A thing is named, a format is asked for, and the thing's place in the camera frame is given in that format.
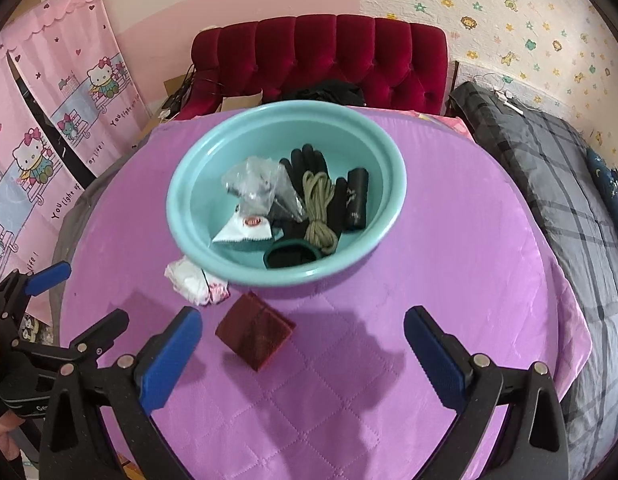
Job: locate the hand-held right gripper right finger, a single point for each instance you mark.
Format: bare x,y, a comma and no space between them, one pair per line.
436,355

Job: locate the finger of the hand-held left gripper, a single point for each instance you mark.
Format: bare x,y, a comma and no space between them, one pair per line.
44,277
96,330

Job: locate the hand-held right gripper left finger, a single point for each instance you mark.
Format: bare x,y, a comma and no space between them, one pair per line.
169,355

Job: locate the dark red cloth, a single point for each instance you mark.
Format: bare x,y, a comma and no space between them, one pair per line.
254,332

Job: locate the teal plastic basin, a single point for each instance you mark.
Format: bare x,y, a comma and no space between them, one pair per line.
204,240

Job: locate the white packet with orange print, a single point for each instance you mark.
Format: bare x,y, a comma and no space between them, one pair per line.
244,230

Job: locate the black work glove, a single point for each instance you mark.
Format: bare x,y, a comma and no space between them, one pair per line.
296,255

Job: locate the person's left hand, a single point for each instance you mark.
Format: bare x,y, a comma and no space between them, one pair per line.
0,437

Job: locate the crumpled white wrapper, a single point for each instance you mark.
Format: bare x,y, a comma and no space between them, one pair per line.
194,280

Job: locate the pink cartoon cat curtain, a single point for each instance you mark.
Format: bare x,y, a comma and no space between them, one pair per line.
89,80
19,185

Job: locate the purple quilted blanket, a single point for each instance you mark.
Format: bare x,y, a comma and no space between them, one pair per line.
389,270

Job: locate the black rolled cloth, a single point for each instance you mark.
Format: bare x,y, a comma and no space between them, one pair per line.
356,199

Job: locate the clear plastic bag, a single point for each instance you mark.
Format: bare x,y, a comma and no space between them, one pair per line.
256,187

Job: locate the grey plaid bedding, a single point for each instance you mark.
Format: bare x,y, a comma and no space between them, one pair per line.
564,185

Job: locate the pink printed sheet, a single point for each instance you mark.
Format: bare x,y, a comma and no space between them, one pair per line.
444,121

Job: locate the dark blue star-print pillow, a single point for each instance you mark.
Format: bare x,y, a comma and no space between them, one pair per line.
611,190

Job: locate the cardboard box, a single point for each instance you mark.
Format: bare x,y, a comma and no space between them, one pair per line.
239,102

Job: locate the red velvet tufted sofa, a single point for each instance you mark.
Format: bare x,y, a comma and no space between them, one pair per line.
339,55

